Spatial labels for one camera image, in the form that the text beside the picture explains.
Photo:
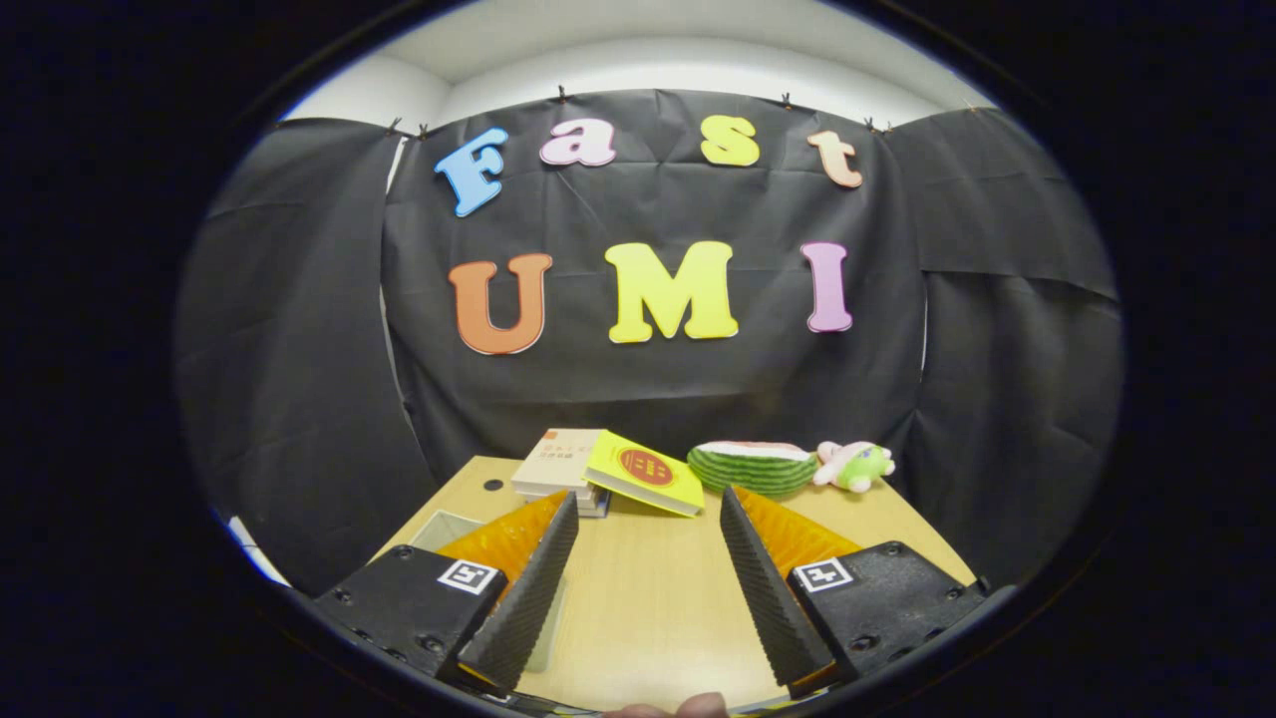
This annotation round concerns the beige book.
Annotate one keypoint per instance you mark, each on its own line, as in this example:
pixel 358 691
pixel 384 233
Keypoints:
pixel 558 459

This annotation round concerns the watermelon slice plush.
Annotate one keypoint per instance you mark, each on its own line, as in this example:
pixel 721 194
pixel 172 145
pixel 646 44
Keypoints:
pixel 753 474

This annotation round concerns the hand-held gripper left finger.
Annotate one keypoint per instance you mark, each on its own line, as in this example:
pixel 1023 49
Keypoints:
pixel 523 608

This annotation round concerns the pink and green plush toy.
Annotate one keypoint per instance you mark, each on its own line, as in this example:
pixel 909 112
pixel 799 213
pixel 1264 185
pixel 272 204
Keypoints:
pixel 857 467

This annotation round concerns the black backdrop cloth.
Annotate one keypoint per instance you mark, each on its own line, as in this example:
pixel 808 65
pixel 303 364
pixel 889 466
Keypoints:
pixel 648 389

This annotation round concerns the yellow book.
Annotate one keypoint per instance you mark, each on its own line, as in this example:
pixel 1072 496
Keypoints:
pixel 643 469

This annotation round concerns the blue-edged book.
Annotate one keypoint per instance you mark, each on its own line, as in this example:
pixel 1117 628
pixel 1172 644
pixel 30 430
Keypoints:
pixel 596 511

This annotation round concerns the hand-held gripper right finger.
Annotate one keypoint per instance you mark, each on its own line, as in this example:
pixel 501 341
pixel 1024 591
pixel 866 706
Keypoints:
pixel 768 598

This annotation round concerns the cream fabric storage box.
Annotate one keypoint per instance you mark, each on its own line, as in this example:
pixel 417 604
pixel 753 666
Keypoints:
pixel 444 527

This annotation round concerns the white paperback book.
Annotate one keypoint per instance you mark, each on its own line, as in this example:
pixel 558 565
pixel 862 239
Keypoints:
pixel 593 496

